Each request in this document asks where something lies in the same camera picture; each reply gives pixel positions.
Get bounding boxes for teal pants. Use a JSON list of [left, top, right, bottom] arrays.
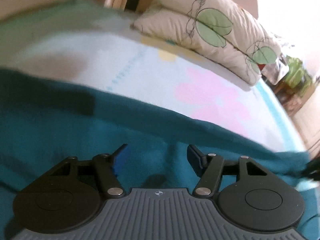
[[1, 68, 309, 239]]

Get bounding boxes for floral bed sheet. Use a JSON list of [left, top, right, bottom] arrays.
[[1, 0, 305, 152]]

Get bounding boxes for lower leaf print pillow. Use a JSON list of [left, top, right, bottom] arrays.
[[133, 6, 261, 86]]

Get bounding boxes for leaf print pillow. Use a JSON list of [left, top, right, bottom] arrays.
[[133, 6, 261, 86], [156, 0, 280, 64]]

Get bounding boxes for upper leaf print pillow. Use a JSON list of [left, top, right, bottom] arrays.
[[156, 0, 280, 64]]

